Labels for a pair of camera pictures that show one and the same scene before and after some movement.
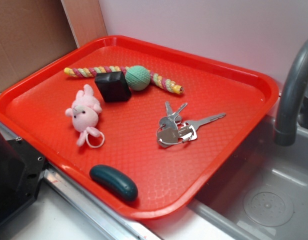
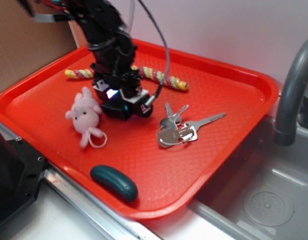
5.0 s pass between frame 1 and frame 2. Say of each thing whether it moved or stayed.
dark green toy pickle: stayed
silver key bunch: stayed
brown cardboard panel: stayed
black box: moved
